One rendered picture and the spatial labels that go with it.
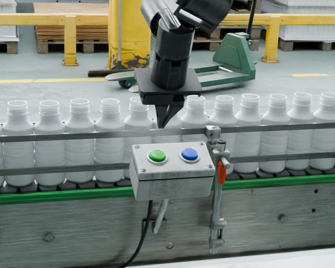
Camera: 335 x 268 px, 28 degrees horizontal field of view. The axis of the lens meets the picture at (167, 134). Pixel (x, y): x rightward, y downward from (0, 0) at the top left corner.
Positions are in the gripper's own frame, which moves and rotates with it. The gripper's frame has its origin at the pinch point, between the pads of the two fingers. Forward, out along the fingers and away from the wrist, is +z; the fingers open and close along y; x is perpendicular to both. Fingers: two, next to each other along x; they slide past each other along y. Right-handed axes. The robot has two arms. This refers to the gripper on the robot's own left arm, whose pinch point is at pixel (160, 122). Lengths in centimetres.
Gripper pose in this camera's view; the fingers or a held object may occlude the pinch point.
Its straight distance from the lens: 114.5
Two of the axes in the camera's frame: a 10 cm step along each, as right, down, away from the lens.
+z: -1.3, 7.6, 6.4
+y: -9.7, 0.4, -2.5
